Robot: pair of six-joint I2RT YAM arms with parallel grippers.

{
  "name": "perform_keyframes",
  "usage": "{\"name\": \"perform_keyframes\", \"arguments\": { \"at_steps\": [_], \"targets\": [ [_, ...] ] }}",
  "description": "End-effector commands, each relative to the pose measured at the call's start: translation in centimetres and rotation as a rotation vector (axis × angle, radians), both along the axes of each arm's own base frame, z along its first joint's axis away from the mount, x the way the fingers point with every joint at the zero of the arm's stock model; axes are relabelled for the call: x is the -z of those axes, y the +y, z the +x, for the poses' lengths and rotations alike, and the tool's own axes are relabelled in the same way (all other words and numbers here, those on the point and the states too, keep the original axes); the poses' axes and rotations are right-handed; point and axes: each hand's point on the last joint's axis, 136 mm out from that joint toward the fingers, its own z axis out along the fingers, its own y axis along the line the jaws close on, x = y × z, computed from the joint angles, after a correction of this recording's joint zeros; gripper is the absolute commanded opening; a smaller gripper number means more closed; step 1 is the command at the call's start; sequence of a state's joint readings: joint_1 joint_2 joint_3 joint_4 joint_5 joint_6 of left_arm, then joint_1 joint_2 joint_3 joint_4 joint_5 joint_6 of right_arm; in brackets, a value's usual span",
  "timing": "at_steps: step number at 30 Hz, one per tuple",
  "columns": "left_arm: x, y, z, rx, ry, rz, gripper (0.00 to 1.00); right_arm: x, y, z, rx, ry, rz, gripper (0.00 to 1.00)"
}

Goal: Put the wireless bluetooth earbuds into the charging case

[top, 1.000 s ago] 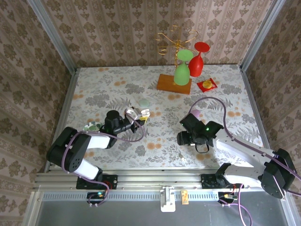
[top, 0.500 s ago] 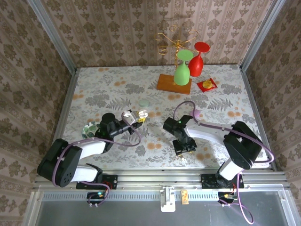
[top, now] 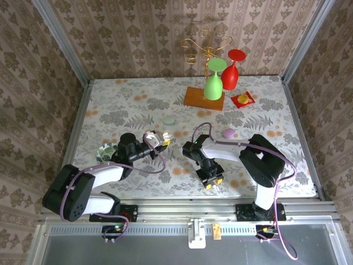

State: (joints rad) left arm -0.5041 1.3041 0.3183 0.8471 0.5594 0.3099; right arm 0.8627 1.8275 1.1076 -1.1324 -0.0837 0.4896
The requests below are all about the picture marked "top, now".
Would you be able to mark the white earbud case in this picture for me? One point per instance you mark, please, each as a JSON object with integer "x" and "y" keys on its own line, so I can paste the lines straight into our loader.
{"x": 167, "y": 135}

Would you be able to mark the mint green earbud case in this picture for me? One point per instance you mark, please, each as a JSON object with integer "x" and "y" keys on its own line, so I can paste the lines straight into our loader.
{"x": 168, "y": 121}

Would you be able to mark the purple earbud case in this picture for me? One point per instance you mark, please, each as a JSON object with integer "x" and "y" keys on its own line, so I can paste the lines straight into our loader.
{"x": 228, "y": 133}

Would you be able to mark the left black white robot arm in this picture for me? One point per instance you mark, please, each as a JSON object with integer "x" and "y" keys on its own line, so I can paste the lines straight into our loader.
{"x": 69, "y": 193}

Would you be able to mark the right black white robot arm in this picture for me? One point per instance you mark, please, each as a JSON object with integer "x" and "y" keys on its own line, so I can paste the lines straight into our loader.
{"x": 262, "y": 163}

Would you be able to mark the small leaf pattern plate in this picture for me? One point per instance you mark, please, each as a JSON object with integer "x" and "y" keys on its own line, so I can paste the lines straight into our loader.
{"x": 106, "y": 151}

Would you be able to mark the small orange tag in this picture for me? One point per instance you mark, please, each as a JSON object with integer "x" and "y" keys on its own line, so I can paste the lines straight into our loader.
{"x": 216, "y": 231}

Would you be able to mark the small black controller board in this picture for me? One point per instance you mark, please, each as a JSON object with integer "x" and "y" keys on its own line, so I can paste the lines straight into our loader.
{"x": 264, "y": 230}
{"x": 113, "y": 229}

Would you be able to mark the green wine glass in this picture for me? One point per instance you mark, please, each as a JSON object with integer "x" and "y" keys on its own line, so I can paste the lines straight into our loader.
{"x": 213, "y": 87}

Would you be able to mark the red snack packet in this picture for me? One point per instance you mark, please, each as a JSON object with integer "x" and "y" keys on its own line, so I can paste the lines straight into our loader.
{"x": 242, "y": 98}

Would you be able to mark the grey metal panel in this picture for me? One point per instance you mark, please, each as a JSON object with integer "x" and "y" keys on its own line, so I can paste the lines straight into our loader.
{"x": 165, "y": 252}

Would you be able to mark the red wine glass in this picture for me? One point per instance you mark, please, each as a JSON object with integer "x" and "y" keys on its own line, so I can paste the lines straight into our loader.
{"x": 230, "y": 76}

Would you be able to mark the aluminium front mounting rail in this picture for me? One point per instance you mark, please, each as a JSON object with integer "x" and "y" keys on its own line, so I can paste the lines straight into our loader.
{"x": 187, "y": 212}

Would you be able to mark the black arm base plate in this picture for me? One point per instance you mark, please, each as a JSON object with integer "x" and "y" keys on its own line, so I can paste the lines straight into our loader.
{"x": 244, "y": 212}
{"x": 132, "y": 212}

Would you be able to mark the white centre bracket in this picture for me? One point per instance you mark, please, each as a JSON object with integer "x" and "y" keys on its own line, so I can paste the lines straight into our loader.
{"x": 197, "y": 234}

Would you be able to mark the aluminium table side rail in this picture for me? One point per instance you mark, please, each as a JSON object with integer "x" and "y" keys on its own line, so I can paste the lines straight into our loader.
{"x": 293, "y": 110}
{"x": 75, "y": 132}

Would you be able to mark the aluminium frame post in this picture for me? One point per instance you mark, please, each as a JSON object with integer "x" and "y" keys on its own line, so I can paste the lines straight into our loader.
{"x": 62, "y": 41}
{"x": 304, "y": 38}

